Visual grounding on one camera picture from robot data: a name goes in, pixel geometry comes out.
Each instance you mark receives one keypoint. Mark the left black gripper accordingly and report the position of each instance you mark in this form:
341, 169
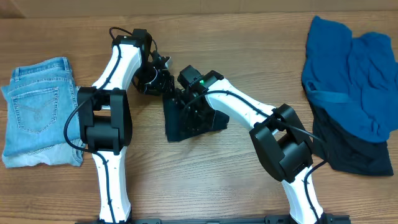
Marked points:
162, 73

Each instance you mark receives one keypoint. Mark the folded light blue jeans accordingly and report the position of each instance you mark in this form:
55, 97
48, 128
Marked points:
39, 99

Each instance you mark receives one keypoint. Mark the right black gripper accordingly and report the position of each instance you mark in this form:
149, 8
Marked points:
182, 116

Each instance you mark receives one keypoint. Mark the blue crumpled shirt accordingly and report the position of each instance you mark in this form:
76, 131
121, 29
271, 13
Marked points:
354, 79

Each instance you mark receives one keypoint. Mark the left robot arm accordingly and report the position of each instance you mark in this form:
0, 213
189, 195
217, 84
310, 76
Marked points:
105, 120

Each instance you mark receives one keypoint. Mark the dark navy shirt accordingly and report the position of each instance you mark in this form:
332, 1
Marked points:
171, 123

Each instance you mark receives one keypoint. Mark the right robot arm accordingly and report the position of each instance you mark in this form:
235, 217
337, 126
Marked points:
282, 145

